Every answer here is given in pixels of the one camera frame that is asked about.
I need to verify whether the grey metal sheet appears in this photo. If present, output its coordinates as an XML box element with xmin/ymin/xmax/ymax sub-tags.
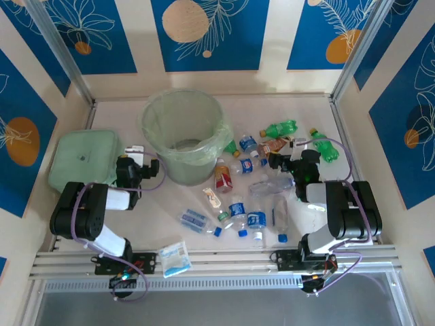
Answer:
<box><xmin>32</xmin><ymin>270</ymin><xmax>414</xmax><ymax>326</ymax></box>

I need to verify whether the clear blue-capped unlabelled bottle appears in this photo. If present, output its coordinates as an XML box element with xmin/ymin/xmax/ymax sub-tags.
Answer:
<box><xmin>271</xmin><ymin>192</ymin><xmax>290</xmax><ymax>244</ymax></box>

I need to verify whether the green mesh waste bin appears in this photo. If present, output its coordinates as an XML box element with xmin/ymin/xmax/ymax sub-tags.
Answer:
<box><xmin>141</xmin><ymin>88</ymin><xmax>235</xmax><ymax>187</ymax></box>

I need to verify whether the green bin lid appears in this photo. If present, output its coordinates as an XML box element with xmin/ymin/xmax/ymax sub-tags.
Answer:
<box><xmin>48</xmin><ymin>128</ymin><xmax>125</xmax><ymax>195</ymax></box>

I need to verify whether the white-capped dark blue label bottle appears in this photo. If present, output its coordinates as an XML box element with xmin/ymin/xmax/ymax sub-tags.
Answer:
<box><xmin>239</xmin><ymin>133</ymin><xmax>260</xmax><ymax>159</ymax></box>

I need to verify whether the arm controller board with wires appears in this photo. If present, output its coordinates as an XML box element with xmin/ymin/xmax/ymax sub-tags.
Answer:
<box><xmin>300</xmin><ymin>263</ymin><xmax>336</xmax><ymax>297</ymax></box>
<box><xmin>108</xmin><ymin>273</ymin><xmax>137</xmax><ymax>290</ymax></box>

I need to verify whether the white-capped blue label water bottle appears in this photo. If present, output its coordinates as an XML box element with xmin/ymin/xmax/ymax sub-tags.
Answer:
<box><xmin>247</xmin><ymin>198</ymin><xmax>267</xmax><ymax>241</ymax></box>

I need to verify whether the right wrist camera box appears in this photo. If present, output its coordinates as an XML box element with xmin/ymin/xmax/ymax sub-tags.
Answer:
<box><xmin>290</xmin><ymin>137</ymin><xmax>308</xmax><ymax>161</ymax></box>

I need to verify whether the clear bottle pale blue print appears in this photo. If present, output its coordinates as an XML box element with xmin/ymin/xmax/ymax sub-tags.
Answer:
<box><xmin>177</xmin><ymin>207</ymin><xmax>224</xmax><ymax>238</ymax></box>

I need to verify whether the clear green bin liner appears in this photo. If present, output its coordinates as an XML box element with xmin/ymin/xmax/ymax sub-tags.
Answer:
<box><xmin>141</xmin><ymin>88</ymin><xmax>235</xmax><ymax>168</ymax></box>

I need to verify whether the clear Pepsi label bottle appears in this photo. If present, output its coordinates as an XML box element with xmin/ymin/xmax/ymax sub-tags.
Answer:
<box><xmin>230</xmin><ymin>156</ymin><xmax>270</xmax><ymax>177</ymax></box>

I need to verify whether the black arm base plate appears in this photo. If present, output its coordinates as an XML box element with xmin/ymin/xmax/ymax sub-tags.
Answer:
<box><xmin>273</xmin><ymin>249</ymin><xmax>337</xmax><ymax>272</ymax></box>
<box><xmin>94</xmin><ymin>251</ymin><xmax>158</xmax><ymax>276</ymax></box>

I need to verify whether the purple cable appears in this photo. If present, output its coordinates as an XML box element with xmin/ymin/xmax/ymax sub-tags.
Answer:
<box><xmin>307</xmin><ymin>137</ymin><xmax>372</xmax><ymax>295</ymax></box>
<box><xmin>71</xmin><ymin>151</ymin><xmax>167</xmax><ymax>304</ymax></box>

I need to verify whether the aluminium frame post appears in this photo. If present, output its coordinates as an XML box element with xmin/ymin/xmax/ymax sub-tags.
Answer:
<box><xmin>331</xmin><ymin>0</ymin><xmax>390</xmax><ymax>103</ymax></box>
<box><xmin>24</xmin><ymin>0</ymin><xmax>95</xmax><ymax>107</ymax></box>

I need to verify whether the grey slotted cable duct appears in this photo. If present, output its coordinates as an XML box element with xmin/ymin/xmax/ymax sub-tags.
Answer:
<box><xmin>42</xmin><ymin>275</ymin><xmax>307</xmax><ymax>293</ymax></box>

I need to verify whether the brown tea plastic bottle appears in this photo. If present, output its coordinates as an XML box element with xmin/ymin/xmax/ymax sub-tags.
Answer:
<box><xmin>257</xmin><ymin>134</ymin><xmax>294</xmax><ymax>159</ymax></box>

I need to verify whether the aluminium side rail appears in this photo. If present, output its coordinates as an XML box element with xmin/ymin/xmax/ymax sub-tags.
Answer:
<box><xmin>328</xmin><ymin>96</ymin><xmax>384</xmax><ymax>245</ymax></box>

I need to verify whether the aluminium long cross rail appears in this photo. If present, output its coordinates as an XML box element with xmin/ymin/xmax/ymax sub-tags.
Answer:
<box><xmin>29</xmin><ymin>244</ymin><xmax>405</xmax><ymax>283</ymax></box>

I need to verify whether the blue white tissue packet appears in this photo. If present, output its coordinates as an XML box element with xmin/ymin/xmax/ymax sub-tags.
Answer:
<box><xmin>158</xmin><ymin>240</ymin><xmax>193</xmax><ymax>279</ymax></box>

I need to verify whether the green plastic soda bottle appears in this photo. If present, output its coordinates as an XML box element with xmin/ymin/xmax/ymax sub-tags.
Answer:
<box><xmin>222</xmin><ymin>139</ymin><xmax>241</xmax><ymax>158</ymax></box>
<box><xmin>309</xmin><ymin>128</ymin><xmax>340</xmax><ymax>163</ymax></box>
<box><xmin>260</xmin><ymin>119</ymin><xmax>299</xmax><ymax>139</ymax></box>

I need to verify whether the clear bottle white printed label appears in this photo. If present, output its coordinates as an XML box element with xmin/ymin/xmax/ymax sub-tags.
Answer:
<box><xmin>203</xmin><ymin>187</ymin><xmax>229</xmax><ymax>220</ymax></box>

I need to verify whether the clear silver-capped bottle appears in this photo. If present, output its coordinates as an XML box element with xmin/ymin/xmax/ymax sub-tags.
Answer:
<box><xmin>249</xmin><ymin>175</ymin><xmax>296</xmax><ymax>197</ymax></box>

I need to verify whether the red label juice bottle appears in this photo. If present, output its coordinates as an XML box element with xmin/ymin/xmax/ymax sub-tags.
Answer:
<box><xmin>213</xmin><ymin>158</ymin><xmax>234</xmax><ymax>195</ymax></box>

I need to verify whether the blue-capped blue label bottle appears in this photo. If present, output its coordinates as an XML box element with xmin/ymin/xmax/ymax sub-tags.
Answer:
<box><xmin>224</xmin><ymin>194</ymin><xmax>249</xmax><ymax>238</ymax></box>

